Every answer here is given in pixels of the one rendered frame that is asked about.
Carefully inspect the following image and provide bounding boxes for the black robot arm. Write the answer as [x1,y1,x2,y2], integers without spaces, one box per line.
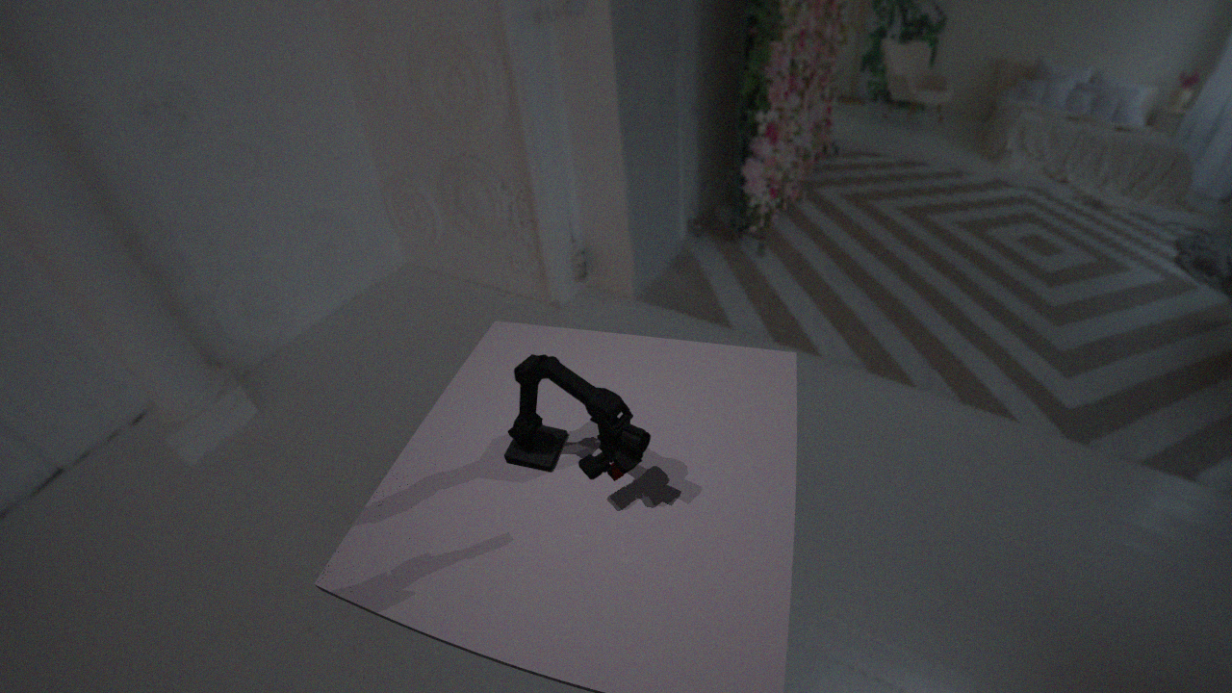
[508,354,650,474]

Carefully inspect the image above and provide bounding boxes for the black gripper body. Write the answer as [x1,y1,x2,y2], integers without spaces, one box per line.
[579,435,621,480]

